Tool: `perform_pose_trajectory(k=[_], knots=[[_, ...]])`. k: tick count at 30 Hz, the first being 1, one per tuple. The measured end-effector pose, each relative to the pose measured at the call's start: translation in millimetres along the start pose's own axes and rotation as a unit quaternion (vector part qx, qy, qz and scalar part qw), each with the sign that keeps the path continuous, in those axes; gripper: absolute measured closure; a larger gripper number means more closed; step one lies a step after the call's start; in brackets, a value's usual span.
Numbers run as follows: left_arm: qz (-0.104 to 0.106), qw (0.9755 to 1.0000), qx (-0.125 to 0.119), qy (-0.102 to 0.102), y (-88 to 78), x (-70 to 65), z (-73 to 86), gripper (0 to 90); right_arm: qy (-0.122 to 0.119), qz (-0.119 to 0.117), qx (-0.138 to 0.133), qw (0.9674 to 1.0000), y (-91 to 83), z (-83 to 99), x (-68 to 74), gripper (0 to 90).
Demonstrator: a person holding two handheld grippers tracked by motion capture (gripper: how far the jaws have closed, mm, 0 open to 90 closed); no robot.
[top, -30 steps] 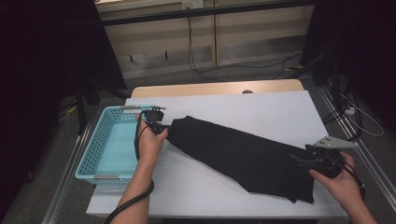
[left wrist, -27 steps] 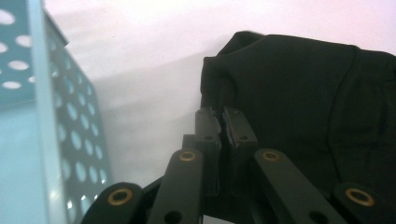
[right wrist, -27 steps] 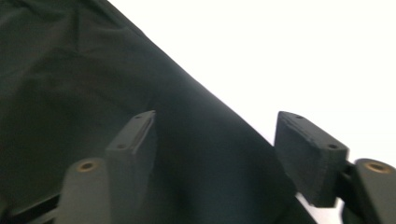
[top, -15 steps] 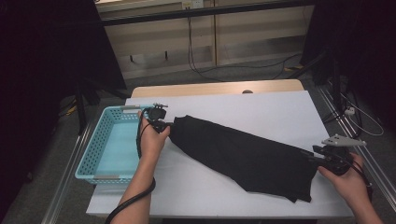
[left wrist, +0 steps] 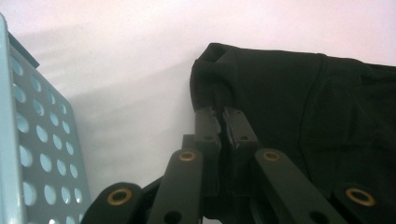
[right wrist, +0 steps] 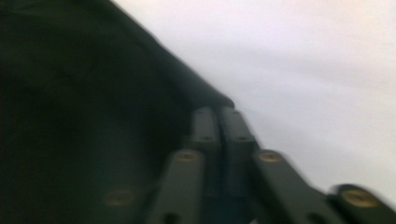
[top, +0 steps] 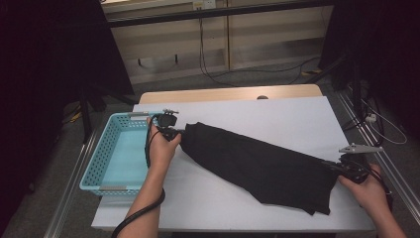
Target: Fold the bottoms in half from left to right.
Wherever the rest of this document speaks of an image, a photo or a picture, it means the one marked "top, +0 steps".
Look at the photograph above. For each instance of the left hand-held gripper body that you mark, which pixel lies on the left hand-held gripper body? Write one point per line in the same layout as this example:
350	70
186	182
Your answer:
166	120

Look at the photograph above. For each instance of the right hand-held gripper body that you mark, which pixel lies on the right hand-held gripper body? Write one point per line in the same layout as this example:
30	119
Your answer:
355	167

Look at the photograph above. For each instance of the light blue plastic basket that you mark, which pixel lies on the light blue plastic basket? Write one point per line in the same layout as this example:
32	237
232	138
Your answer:
128	158

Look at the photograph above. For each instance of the black pants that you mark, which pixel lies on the black pants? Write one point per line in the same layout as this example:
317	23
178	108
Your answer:
257	165

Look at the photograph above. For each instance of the person's left hand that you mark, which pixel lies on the person's left hand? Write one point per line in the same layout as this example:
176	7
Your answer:
158	152

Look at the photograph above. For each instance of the person's right hand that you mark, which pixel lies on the person's right hand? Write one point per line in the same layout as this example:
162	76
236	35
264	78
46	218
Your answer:
369	193

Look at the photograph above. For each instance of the wooden table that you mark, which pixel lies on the wooden table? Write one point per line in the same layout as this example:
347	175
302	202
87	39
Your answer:
198	95

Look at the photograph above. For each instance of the white plug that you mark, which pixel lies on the white plug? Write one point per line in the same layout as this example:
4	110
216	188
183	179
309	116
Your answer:
370	118

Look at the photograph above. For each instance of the black metal stand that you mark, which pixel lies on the black metal stand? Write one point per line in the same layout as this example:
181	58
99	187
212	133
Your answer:
86	122
356	89

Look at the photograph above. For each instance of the dark round table grommet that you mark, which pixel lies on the dark round table grommet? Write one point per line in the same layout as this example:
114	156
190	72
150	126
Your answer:
262	97

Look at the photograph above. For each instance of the black horizontal bar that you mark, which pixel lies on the black horizontal bar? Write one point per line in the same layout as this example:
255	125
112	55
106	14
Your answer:
214	13

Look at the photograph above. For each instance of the black curtain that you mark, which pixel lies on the black curtain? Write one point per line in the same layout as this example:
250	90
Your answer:
389	49
39	66

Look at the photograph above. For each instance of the beige cabinet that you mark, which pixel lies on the beige cabinet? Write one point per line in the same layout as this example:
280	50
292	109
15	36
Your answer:
264	39

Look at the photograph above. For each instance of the aluminium floor rail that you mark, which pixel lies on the aluminium floor rail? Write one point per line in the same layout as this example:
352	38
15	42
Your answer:
396	178
71	188

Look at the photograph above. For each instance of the white wall socket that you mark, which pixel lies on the white wall socket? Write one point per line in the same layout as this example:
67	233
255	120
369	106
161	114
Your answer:
204	4

